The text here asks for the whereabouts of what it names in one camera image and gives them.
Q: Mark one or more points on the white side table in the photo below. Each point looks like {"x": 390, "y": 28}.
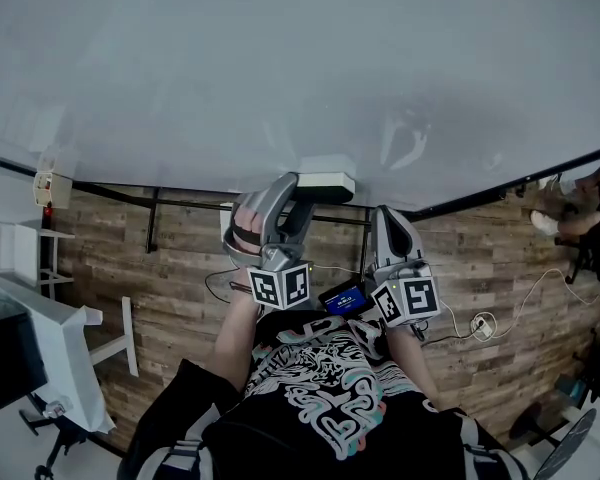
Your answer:
{"x": 10, "y": 248}

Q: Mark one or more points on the whiteboard on black stand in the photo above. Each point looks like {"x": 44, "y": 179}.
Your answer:
{"x": 280, "y": 68}

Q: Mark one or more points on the small blue screen device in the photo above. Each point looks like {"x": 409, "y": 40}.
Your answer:
{"x": 342, "y": 300}

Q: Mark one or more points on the small clear item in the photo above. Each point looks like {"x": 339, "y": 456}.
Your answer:
{"x": 56, "y": 409}

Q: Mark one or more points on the black office chair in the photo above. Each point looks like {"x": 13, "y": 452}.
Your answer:
{"x": 60, "y": 448}
{"x": 587, "y": 263}

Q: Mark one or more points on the person's left hand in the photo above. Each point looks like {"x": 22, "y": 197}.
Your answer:
{"x": 245, "y": 220}

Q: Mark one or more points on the white cloth covered table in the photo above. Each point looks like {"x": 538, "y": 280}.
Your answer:
{"x": 60, "y": 353}

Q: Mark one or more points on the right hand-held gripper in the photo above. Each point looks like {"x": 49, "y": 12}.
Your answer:
{"x": 420, "y": 295}

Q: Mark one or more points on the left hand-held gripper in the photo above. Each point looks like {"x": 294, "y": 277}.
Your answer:
{"x": 282, "y": 288}

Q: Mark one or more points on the teal box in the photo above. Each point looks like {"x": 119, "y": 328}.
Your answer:
{"x": 570, "y": 387}

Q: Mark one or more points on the black monitor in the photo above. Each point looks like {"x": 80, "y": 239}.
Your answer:
{"x": 10, "y": 363}

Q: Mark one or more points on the dark marble round table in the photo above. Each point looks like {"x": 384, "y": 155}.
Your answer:
{"x": 570, "y": 448}

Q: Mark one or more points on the black and white whiteboard eraser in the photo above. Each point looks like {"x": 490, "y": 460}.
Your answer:
{"x": 327, "y": 185}

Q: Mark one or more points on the person's black patterned shirt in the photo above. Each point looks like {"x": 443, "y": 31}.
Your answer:
{"x": 325, "y": 413}

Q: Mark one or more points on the white box with red button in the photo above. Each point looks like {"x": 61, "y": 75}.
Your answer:
{"x": 52, "y": 190}

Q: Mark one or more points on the person's left forearm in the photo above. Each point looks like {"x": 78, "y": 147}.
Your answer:
{"x": 235, "y": 348}

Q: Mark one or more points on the person's right forearm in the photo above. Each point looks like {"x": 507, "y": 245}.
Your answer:
{"x": 412, "y": 368}

